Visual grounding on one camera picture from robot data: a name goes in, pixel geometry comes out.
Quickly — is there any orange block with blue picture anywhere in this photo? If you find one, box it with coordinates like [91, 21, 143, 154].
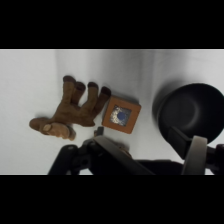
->
[101, 95, 142, 135]

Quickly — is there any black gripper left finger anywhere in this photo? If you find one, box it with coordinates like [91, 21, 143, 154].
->
[47, 126, 155, 176]

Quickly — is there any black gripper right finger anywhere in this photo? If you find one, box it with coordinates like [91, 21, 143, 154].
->
[167, 126, 224, 176]

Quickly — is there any black bowl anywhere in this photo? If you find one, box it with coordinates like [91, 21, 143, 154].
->
[152, 82, 224, 145]

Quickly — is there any brown plush animal toy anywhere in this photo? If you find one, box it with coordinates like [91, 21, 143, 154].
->
[28, 75, 112, 141]

